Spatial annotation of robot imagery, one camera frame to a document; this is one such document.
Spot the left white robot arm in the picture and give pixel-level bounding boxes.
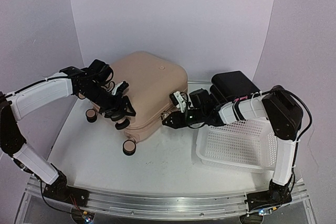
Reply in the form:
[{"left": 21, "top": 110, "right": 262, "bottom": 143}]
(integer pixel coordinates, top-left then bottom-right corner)
[{"left": 1, "top": 59, "right": 136, "bottom": 201}]

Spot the white perforated plastic basket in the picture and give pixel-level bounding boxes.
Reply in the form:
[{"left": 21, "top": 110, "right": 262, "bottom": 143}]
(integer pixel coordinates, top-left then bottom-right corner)
[{"left": 195, "top": 119, "right": 277, "bottom": 173}]

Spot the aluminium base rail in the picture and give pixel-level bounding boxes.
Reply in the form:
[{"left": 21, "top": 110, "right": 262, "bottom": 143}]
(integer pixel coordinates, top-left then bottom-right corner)
[{"left": 15, "top": 177, "right": 314, "bottom": 223}]

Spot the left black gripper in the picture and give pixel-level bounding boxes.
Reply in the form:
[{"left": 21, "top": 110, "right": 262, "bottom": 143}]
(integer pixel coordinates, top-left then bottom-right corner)
[{"left": 80, "top": 83, "right": 137, "bottom": 120}]

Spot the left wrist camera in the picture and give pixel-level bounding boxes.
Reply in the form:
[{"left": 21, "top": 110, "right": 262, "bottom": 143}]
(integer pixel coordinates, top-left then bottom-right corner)
[{"left": 111, "top": 81, "right": 129, "bottom": 95}]

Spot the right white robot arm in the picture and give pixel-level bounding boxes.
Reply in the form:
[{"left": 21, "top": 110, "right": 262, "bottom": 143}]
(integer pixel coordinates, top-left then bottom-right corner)
[{"left": 162, "top": 86, "right": 308, "bottom": 206}]

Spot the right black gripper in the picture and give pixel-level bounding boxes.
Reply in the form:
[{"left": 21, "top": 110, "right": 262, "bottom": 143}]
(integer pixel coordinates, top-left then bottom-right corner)
[{"left": 162, "top": 109, "right": 205, "bottom": 130}]

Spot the pink hard-shell suitcase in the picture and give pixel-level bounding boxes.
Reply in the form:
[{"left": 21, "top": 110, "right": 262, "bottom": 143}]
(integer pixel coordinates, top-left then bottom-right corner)
[{"left": 85, "top": 50, "right": 189, "bottom": 156}]

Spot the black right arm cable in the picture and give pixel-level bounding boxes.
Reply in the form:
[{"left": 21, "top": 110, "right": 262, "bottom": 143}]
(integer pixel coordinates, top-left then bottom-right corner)
[{"left": 272, "top": 90, "right": 313, "bottom": 141}]

